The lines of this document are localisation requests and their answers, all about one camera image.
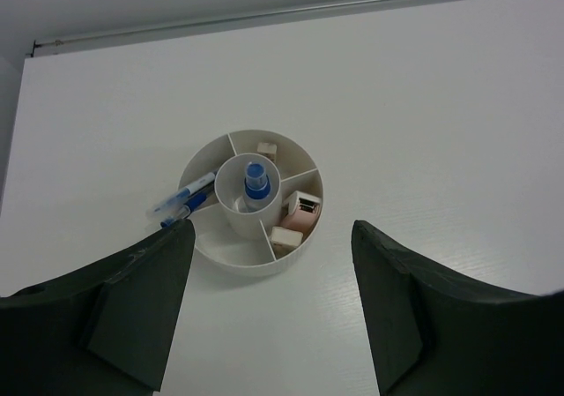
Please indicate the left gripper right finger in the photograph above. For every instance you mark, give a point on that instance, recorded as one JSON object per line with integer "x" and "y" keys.
{"x": 435, "y": 331}

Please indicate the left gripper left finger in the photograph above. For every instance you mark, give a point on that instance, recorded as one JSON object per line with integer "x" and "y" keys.
{"x": 104, "y": 329}

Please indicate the clear blue pen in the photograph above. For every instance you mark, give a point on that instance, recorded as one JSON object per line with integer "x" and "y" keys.
{"x": 174, "y": 201}

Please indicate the dark blue pen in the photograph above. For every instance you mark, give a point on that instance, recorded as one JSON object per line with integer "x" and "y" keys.
{"x": 185, "y": 210}

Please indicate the white boxed eraser red label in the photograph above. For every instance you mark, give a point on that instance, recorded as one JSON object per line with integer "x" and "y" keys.
{"x": 285, "y": 239}

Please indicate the pink eraser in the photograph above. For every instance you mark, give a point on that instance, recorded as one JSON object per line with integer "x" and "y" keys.
{"x": 303, "y": 211}

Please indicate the small blue-capped glue bottle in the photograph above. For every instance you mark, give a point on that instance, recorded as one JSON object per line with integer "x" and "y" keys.
{"x": 256, "y": 188}

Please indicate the beige cylindrical eraser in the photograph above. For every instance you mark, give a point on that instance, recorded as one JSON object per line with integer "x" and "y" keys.
{"x": 268, "y": 150}

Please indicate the white round compartment organizer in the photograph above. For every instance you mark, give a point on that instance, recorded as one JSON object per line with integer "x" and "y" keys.
{"x": 239, "y": 242}

